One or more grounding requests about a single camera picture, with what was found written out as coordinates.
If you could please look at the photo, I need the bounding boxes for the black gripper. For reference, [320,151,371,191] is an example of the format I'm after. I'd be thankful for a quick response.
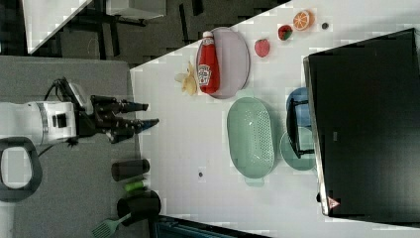
[67,83,159,144]

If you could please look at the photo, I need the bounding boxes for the mint green oval strainer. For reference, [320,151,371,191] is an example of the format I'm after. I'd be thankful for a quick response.
[227,97,275,187]

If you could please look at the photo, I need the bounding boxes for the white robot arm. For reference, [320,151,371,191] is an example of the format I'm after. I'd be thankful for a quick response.
[1,78,158,146]

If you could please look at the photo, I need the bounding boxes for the black cylinder cup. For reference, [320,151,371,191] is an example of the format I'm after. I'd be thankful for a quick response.
[111,159,150,181]

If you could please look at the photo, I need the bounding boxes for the green marker tube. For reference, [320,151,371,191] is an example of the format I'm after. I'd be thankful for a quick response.
[124,180,149,192]

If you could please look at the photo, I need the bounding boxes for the yellow banana peel toy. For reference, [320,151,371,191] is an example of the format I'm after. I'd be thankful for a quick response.
[174,62,197,96]

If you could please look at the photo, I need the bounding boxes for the black utensil holder cup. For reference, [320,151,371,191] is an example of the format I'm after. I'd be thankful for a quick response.
[117,190,161,226]

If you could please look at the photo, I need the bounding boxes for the red ketchup bottle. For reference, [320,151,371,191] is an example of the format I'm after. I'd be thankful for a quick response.
[197,32,220,94]

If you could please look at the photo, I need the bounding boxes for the green slotted spatula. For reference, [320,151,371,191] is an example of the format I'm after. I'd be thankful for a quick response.
[91,213,132,238]

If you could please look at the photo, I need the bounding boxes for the pink strawberry toy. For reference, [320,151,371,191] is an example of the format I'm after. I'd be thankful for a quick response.
[255,39,270,58]

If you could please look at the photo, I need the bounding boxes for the blue plate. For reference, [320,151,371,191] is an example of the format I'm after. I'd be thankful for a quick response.
[286,87,311,128]

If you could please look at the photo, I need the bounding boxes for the red green strawberry toy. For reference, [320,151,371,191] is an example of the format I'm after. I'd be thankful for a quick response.
[277,25,293,41]

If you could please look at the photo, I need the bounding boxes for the teal green plate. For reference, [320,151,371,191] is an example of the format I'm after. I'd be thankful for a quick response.
[280,127,316,171]

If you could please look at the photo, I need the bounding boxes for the orange slice toy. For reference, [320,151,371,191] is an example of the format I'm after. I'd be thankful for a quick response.
[293,10,315,31]

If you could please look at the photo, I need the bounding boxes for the black microwave oven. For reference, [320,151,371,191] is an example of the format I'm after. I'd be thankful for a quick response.
[304,29,420,226]

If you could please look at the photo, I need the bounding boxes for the black oven door handle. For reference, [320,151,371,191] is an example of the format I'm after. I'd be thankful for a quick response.
[286,99,314,159]

